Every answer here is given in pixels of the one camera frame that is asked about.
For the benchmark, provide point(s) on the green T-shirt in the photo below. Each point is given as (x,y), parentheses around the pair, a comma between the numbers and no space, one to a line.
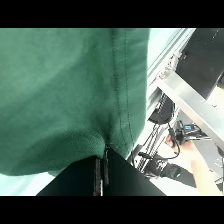
(63,96)

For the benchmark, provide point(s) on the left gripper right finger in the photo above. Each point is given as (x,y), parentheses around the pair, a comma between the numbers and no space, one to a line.
(130,180)

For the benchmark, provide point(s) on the person's forearm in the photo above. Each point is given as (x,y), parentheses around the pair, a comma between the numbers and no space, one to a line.
(206,176)

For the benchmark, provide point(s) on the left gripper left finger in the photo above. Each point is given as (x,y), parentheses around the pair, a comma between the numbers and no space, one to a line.
(75,180)

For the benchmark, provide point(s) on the silver frame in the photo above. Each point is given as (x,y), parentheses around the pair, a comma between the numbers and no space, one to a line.
(190,100)

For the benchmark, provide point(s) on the person's hand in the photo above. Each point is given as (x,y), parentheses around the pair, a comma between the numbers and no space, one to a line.
(186,148)

